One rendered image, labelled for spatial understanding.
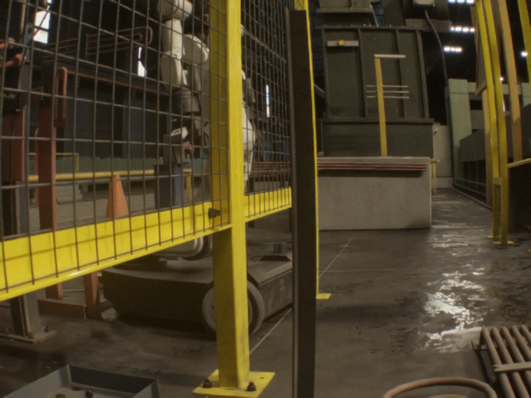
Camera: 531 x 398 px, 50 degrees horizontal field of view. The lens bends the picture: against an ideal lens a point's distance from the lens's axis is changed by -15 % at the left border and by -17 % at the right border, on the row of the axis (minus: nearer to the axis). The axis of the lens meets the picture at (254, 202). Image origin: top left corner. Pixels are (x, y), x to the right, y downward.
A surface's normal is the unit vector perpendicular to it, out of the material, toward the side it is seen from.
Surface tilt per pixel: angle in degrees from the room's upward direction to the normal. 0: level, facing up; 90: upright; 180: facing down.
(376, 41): 90
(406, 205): 90
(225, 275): 90
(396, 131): 90
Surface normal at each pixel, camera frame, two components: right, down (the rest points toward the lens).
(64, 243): 0.97, -0.01
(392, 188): -0.23, 0.05
